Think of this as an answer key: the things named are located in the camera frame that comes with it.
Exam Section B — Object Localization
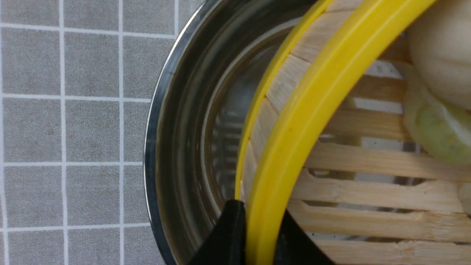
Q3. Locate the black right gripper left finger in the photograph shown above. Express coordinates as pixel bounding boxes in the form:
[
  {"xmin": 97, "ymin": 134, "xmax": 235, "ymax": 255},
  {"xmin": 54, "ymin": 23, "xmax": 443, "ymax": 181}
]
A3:
[{"xmin": 188, "ymin": 200, "xmax": 246, "ymax": 265}]

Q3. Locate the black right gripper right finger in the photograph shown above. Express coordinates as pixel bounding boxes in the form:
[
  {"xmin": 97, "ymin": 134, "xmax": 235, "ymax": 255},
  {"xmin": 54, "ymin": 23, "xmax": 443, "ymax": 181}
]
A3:
[{"xmin": 274, "ymin": 210, "xmax": 335, "ymax": 265}]

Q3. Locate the yellow rimmed bamboo steamer basket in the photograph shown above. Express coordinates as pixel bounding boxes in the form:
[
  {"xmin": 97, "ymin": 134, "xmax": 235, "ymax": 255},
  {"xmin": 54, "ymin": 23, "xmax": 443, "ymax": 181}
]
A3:
[{"xmin": 235, "ymin": 0, "xmax": 470, "ymax": 265}]

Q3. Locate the stainless steel pot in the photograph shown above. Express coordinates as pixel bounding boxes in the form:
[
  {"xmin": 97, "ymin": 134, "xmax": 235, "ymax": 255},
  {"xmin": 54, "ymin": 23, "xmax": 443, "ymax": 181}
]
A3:
[{"xmin": 143, "ymin": 0, "xmax": 315, "ymax": 265}]

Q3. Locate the green dumpling lower left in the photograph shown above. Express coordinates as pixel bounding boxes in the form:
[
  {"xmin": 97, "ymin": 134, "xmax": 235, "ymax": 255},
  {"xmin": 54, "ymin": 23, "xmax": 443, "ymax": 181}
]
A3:
[{"xmin": 401, "ymin": 65, "xmax": 471, "ymax": 165}]

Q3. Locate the grey checkered tablecloth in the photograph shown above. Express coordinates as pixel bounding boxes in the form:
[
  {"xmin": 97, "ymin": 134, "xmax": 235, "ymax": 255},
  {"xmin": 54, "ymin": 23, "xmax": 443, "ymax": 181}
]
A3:
[{"xmin": 1, "ymin": 0, "xmax": 202, "ymax": 265}]

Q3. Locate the white round bun left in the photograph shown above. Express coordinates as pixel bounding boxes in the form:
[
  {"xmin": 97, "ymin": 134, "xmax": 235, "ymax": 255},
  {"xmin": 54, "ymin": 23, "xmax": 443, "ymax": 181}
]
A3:
[{"xmin": 407, "ymin": 0, "xmax": 471, "ymax": 110}]

